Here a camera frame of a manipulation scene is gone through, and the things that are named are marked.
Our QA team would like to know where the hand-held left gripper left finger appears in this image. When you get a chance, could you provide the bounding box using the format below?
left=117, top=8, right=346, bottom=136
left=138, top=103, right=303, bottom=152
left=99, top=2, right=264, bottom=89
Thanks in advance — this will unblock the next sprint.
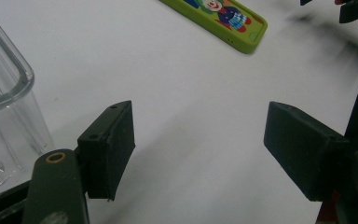
left=76, top=100, right=136, bottom=202

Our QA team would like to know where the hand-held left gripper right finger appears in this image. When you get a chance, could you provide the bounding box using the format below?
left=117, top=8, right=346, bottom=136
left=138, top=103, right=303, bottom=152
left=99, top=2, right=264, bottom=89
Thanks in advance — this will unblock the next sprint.
left=263, top=101, right=352, bottom=203

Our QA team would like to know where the green cartoon phone case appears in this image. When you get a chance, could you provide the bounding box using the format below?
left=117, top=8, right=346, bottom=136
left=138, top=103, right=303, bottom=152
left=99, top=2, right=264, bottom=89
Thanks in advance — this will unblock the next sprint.
left=158, top=0, right=269, bottom=55

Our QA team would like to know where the clear plastic container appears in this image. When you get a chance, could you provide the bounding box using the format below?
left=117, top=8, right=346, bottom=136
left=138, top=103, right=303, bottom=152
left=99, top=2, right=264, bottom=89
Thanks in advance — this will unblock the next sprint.
left=0, top=2, right=58, bottom=200

